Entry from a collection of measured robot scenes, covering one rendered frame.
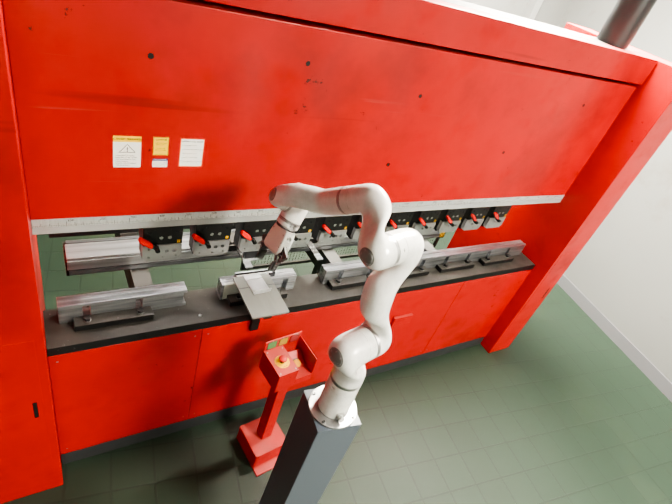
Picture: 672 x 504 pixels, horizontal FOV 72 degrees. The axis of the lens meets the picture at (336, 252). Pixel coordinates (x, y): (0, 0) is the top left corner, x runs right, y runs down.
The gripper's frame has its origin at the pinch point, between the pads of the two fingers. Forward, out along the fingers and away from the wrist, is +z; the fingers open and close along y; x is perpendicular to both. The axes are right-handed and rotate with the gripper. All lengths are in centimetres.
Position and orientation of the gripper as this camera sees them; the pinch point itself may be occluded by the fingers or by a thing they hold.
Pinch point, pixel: (266, 262)
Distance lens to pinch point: 172.2
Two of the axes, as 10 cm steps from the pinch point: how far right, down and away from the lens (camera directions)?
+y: -5.8, -5.1, 6.4
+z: -5.0, 8.4, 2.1
